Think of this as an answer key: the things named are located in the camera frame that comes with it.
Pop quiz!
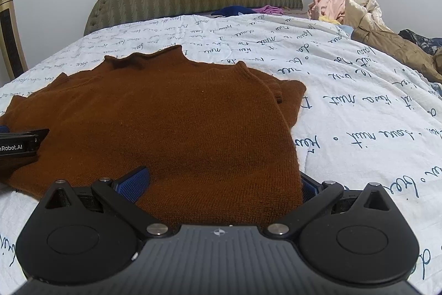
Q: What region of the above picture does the white script-printed bed cover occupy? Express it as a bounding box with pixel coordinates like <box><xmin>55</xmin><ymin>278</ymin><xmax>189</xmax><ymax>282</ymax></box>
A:
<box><xmin>0</xmin><ymin>13</ymin><xmax>442</xmax><ymax>292</ymax></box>

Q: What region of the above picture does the cream puffy jacket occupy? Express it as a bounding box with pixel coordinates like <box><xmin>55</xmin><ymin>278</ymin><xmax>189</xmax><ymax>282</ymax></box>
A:
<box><xmin>340</xmin><ymin>0</ymin><xmax>385</xmax><ymax>29</ymax></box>

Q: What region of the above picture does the dark patterned cloth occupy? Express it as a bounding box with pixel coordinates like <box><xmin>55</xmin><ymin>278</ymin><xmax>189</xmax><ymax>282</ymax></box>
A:
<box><xmin>399</xmin><ymin>29</ymin><xmax>442</xmax><ymax>56</ymax></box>

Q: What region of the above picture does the gold tower air conditioner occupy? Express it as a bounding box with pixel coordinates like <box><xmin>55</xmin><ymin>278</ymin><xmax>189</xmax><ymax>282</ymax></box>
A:
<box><xmin>0</xmin><ymin>0</ymin><xmax>29</xmax><ymax>81</ymax></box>

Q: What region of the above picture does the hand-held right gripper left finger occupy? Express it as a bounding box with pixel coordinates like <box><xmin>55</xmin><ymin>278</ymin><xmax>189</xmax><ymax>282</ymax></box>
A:
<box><xmin>41</xmin><ymin>166</ymin><xmax>171</xmax><ymax>240</ymax></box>

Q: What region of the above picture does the dark blue cloth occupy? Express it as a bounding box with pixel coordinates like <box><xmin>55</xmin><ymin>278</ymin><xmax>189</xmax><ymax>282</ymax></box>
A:
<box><xmin>211</xmin><ymin>6</ymin><xmax>256</xmax><ymax>18</ymax></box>

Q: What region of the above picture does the khaki garment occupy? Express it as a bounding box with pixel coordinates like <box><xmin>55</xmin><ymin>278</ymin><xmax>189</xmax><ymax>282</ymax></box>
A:
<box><xmin>350</xmin><ymin>6</ymin><xmax>442</xmax><ymax>85</ymax></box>

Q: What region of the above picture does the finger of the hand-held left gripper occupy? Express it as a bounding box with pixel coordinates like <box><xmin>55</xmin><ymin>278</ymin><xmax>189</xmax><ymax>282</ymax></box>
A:
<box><xmin>0</xmin><ymin>125</ymin><xmax>49</xmax><ymax>144</ymax></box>

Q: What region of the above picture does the pink clothes heap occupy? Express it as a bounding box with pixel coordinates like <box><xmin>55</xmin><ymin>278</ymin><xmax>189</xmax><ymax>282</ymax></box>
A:
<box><xmin>308</xmin><ymin>0</ymin><xmax>350</xmax><ymax>22</ymax></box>

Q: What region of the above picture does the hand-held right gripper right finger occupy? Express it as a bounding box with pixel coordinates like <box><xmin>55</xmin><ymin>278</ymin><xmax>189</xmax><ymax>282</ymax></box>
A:
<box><xmin>264</xmin><ymin>172</ymin><xmax>391</xmax><ymax>240</ymax></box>

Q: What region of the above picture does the purple cloth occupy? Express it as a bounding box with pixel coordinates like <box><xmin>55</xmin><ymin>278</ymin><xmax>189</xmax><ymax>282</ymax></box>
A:
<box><xmin>254</xmin><ymin>5</ymin><xmax>286</xmax><ymax>16</ymax></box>

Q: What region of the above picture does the brown knit sweater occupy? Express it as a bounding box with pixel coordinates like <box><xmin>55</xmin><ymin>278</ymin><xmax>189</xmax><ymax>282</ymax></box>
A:
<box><xmin>0</xmin><ymin>45</ymin><xmax>308</xmax><ymax>226</ymax></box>

